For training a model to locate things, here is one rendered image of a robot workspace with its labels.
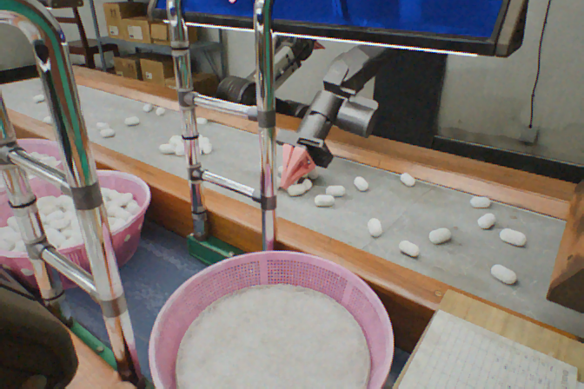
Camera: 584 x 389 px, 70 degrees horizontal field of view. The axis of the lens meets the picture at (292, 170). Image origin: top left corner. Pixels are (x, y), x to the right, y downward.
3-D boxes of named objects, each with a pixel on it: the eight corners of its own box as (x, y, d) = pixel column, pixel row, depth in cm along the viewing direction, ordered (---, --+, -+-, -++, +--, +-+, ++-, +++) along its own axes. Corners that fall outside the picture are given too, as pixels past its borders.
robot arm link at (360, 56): (466, -15, 96) (476, -58, 87) (487, -4, 94) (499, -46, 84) (323, 95, 90) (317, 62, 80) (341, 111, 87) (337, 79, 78)
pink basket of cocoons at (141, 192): (69, 203, 89) (58, 163, 85) (183, 221, 83) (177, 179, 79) (-51, 287, 66) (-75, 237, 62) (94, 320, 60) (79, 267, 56)
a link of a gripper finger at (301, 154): (286, 184, 73) (309, 139, 76) (255, 173, 77) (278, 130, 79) (300, 199, 79) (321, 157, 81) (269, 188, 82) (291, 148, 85)
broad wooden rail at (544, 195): (85, 108, 179) (76, 64, 171) (580, 271, 84) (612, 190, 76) (57, 115, 171) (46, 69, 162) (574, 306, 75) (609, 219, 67)
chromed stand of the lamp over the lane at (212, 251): (257, 208, 87) (248, -29, 67) (341, 242, 77) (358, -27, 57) (188, 254, 73) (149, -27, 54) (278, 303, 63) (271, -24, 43)
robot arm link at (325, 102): (321, 98, 86) (316, 82, 81) (352, 108, 84) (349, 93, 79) (306, 126, 85) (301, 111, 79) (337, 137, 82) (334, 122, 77)
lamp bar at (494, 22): (180, 16, 84) (175, -24, 81) (522, 49, 51) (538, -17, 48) (147, 19, 78) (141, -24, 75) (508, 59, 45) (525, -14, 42)
